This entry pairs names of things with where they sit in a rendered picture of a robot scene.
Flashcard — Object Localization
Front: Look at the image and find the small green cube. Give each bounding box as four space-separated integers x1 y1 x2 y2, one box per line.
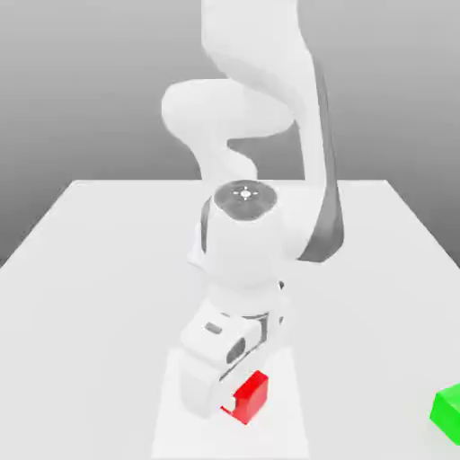
429 383 460 447

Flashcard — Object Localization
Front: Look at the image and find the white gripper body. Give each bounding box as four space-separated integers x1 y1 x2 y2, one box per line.
178 340 270 420

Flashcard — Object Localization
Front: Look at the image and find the small red cube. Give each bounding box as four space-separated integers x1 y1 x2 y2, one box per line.
219 369 270 426

